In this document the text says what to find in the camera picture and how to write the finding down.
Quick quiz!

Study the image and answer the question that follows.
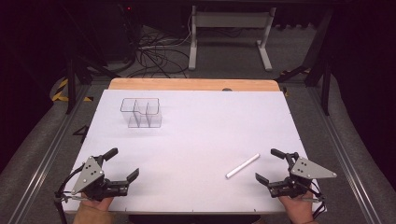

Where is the white metal desk frame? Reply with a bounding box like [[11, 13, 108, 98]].
[[188, 5, 277, 72]]

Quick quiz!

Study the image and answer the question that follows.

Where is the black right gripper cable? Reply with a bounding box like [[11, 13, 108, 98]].
[[306, 179, 327, 220]]

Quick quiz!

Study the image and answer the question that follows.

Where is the bundle of black floor cables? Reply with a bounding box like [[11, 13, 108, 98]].
[[122, 26, 191, 79]]

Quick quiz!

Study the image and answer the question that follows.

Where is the person's left hand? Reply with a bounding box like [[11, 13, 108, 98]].
[[80, 192, 115, 213]]

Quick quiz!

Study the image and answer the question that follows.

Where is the wooden table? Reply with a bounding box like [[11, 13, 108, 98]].
[[107, 77, 281, 92]]

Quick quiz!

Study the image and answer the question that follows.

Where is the white table cover board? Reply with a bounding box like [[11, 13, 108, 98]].
[[61, 89, 328, 215]]

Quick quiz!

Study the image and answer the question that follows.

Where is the aluminium floor rail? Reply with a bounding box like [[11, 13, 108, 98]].
[[6, 83, 92, 224], [307, 83, 385, 224]]

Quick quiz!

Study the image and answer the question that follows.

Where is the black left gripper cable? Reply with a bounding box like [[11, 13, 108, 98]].
[[53, 163, 86, 224]]

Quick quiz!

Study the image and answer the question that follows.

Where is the clear acrylic compartment organizer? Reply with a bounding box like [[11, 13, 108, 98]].
[[120, 97, 163, 129]]

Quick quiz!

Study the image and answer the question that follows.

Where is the person's right hand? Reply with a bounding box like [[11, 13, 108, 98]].
[[277, 190, 316, 223]]

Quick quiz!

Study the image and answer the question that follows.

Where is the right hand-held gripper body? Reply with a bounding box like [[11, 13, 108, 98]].
[[267, 151, 338, 200]]

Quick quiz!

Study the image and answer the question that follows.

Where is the white chalk stick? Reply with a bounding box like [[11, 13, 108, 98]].
[[225, 152, 262, 180]]

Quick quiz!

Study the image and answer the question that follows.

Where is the yellow black hazard tape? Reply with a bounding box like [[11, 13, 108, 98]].
[[50, 77, 94, 103]]

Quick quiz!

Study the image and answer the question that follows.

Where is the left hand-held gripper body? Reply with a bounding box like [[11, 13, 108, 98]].
[[71, 154, 130, 202]]

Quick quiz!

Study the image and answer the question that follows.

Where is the black metal stand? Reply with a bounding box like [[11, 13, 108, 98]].
[[60, 6, 120, 115], [275, 8, 333, 117]]

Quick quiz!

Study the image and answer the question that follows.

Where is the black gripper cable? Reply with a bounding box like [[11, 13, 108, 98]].
[[53, 163, 86, 224], [306, 179, 327, 220]]

